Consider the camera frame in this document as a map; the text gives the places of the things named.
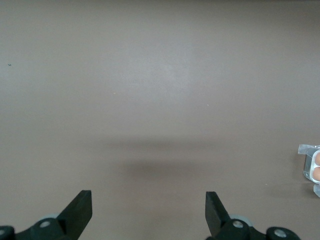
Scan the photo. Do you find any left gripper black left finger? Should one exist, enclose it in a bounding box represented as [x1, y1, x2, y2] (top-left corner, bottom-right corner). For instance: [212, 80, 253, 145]
[0, 189, 93, 240]

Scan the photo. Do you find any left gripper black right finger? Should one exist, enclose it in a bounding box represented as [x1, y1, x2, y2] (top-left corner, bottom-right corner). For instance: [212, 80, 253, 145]
[205, 191, 301, 240]

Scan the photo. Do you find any clear plastic egg box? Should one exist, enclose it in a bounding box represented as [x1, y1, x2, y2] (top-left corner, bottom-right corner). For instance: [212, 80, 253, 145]
[297, 143, 320, 199]

